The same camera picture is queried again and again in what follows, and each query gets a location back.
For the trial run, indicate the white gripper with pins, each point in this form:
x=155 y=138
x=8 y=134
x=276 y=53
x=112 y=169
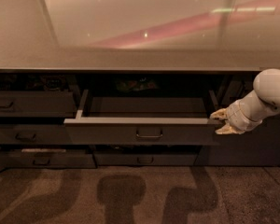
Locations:
x=234 y=115

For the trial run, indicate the dark grey drawer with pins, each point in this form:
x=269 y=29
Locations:
x=38 y=104
x=173 y=158
x=141 y=121
x=34 y=135
x=59 y=160

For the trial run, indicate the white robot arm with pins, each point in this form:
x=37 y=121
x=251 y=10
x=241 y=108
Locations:
x=266 y=88

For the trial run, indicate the colourful item in top drawer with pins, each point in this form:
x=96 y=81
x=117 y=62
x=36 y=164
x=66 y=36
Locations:
x=138 y=84

